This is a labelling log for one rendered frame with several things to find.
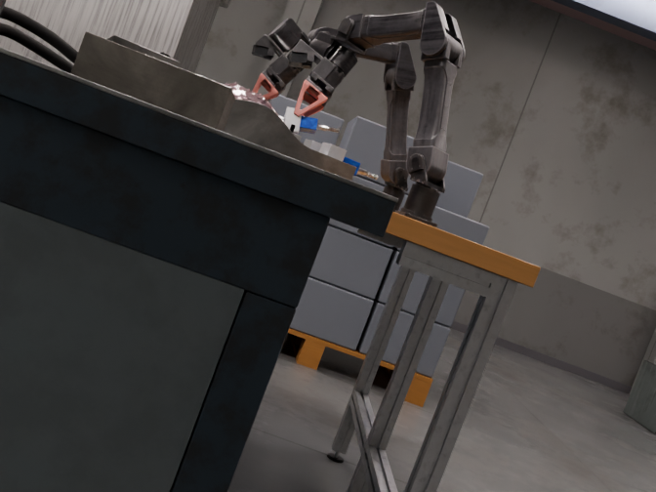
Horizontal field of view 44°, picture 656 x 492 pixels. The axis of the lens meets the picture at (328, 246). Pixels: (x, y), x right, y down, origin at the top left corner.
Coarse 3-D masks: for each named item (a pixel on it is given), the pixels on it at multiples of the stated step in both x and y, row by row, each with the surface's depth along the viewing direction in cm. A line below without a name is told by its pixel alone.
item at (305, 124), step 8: (288, 112) 187; (288, 120) 187; (296, 120) 187; (304, 120) 188; (312, 120) 188; (296, 128) 187; (304, 128) 188; (312, 128) 188; (320, 128) 190; (328, 128) 190
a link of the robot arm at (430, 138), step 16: (448, 48) 172; (432, 64) 173; (448, 64) 173; (432, 80) 173; (448, 80) 173; (432, 96) 173; (448, 96) 174; (432, 112) 172; (448, 112) 174; (432, 128) 171; (416, 144) 172; (432, 144) 170; (432, 160) 169; (432, 176) 171
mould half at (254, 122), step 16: (144, 48) 138; (176, 64) 141; (240, 112) 146; (256, 112) 147; (272, 112) 148; (240, 128) 147; (256, 128) 148; (272, 128) 149; (288, 128) 150; (272, 144) 150; (288, 144) 151; (304, 144) 152; (304, 160) 152; (320, 160) 153; (336, 160) 155; (352, 176) 156
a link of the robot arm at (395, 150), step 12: (396, 96) 224; (408, 96) 225; (396, 108) 225; (408, 108) 227; (396, 120) 226; (396, 132) 227; (396, 144) 227; (384, 156) 231; (396, 156) 227; (384, 168) 230
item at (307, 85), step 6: (306, 84) 186; (312, 84) 186; (306, 90) 187; (312, 90) 187; (318, 90) 186; (300, 96) 187; (312, 96) 188; (318, 96) 186; (324, 96) 186; (300, 102) 187; (318, 102) 187; (306, 108) 187; (312, 108) 188; (300, 114) 187
